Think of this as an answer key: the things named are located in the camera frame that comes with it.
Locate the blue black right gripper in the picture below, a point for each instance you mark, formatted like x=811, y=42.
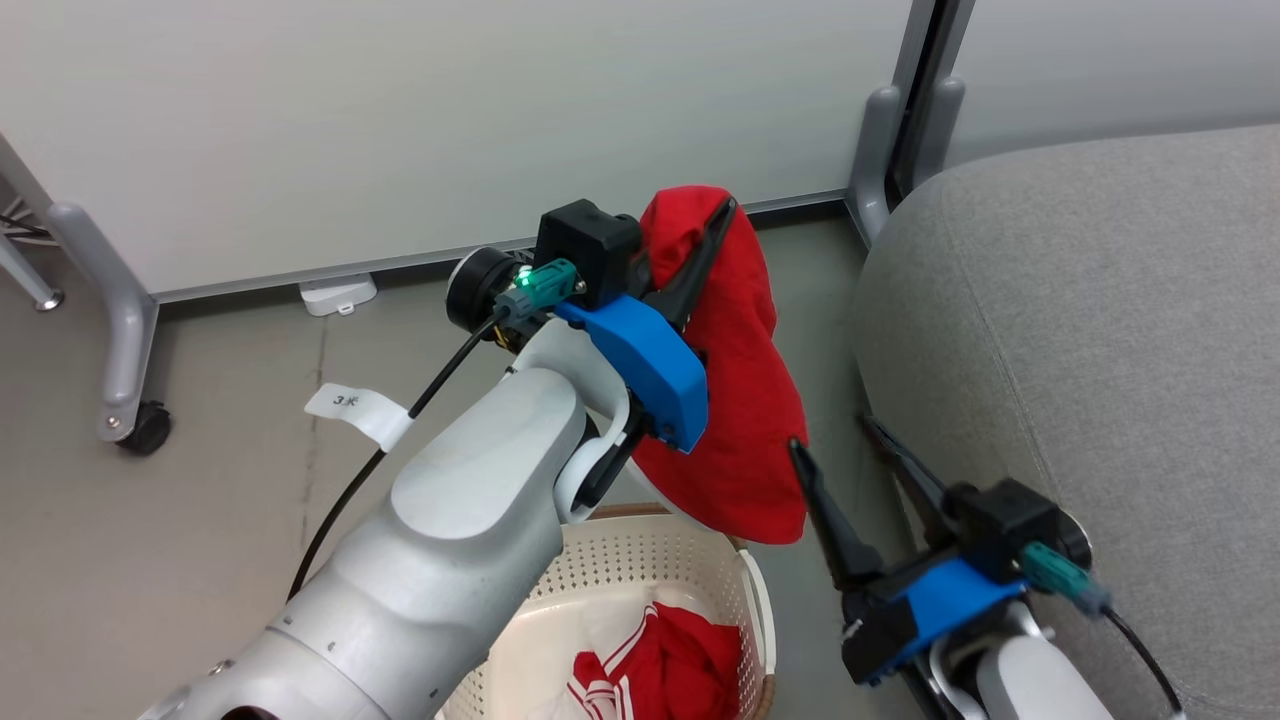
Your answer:
x=930, y=605

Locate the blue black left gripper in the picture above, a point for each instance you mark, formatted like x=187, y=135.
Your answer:
x=650, y=365

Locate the plain red garment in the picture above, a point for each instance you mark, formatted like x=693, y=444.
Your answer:
x=745, y=400

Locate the red white striped garment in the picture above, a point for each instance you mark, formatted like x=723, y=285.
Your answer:
x=690, y=660

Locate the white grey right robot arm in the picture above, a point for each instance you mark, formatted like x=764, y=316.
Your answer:
x=1030, y=680

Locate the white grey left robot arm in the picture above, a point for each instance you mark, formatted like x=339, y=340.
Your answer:
x=450, y=540

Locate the cream perforated laundry basket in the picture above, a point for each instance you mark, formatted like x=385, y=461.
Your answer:
x=650, y=560

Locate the grey fabric sofa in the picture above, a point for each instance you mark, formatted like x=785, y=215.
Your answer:
x=1100, y=320

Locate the white plastic floor fitting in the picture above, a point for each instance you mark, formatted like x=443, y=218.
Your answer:
x=338, y=293

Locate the grey partition leg with caster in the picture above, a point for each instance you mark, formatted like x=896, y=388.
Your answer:
x=125, y=320

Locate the thin grey partition leg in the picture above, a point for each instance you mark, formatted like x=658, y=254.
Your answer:
x=25, y=270

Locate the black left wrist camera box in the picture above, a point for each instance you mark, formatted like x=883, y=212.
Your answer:
x=585, y=250

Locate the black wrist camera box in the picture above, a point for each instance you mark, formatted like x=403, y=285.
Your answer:
x=1005, y=525
x=585, y=250

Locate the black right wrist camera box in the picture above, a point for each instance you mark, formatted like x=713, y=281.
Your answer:
x=1005, y=525

